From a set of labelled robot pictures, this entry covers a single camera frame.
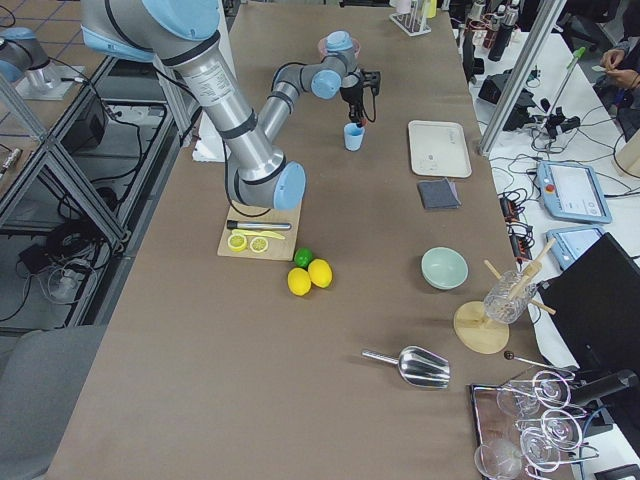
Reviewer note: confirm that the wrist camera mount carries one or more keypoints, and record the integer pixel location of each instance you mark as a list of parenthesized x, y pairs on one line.
[(372, 80)]

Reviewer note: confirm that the pink bowl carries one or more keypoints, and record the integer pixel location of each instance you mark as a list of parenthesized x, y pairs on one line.
[(322, 47)]

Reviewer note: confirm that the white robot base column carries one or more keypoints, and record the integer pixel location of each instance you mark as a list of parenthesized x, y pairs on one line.
[(209, 146)]

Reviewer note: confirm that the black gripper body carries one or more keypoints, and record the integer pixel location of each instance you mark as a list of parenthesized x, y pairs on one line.
[(351, 94)]

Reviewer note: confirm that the green lime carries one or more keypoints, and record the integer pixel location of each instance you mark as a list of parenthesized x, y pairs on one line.
[(303, 257)]

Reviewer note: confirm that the steel ice scoop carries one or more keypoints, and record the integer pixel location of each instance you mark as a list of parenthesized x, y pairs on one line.
[(417, 366)]

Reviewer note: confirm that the wine glass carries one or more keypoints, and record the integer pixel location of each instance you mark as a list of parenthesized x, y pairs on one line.
[(498, 459)]

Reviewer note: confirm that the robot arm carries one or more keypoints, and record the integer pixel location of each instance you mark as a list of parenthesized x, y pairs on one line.
[(26, 65), (185, 37)]

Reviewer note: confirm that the black monitor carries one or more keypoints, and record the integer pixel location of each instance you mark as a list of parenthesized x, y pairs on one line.
[(597, 307)]

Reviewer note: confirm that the steel muddler black tip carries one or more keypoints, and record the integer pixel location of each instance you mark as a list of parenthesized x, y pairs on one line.
[(252, 225)]

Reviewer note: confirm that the grey folded cloth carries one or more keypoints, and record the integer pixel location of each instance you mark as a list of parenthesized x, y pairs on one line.
[(438, 194)]

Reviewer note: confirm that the cream rectangular tray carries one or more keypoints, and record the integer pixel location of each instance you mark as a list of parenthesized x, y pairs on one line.
[(439, 149)]

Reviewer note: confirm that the light blue cup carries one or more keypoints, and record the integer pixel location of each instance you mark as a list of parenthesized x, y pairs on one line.
[(353, 135)]

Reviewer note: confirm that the wooden glass stand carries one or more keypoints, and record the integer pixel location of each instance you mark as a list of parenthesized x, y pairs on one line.
[(483, 326)]

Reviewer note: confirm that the wooden cutting board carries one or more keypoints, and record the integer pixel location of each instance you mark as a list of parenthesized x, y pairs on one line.
[(281, 250)]

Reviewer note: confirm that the mint green bowl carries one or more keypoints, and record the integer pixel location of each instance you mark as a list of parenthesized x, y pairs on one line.
[(444, 268)]

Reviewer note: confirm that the white wire cup rack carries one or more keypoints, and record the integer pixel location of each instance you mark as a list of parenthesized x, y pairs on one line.
[(411, 16)]

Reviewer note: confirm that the aluminium frame post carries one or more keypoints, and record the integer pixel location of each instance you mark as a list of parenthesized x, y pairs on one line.
[(547, 16)]

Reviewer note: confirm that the yellow lemon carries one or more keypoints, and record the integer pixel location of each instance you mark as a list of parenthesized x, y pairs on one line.
[(320, 273), (298, 281)]

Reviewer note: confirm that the clear glass on stand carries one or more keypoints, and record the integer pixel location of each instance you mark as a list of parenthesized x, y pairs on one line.
[(503, 307)]

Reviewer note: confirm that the lemon slice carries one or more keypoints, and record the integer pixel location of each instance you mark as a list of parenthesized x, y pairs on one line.
[(259, 244), (237, 242)]

